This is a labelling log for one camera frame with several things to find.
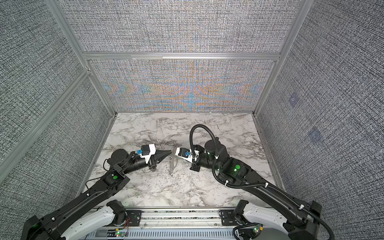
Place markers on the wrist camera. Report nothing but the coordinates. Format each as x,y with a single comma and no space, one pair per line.
146,152
186,154

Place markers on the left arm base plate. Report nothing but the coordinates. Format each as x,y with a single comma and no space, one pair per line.
132,218

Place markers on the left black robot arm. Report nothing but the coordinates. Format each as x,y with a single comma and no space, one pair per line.
74,220

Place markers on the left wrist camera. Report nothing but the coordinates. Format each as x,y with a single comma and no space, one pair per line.
146,152

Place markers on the aluminium enclosure frame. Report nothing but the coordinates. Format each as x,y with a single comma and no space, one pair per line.
14,157

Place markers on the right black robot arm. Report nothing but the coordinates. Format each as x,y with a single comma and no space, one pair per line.
235,174

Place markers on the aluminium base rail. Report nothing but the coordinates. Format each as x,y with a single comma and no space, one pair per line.
178,217

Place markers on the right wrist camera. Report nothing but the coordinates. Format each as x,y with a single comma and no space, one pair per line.
186,154

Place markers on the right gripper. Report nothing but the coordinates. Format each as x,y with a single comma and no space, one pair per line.
195,168

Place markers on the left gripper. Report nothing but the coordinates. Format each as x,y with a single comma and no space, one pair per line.
157,158

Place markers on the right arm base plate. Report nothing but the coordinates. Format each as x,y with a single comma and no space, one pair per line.
233,217

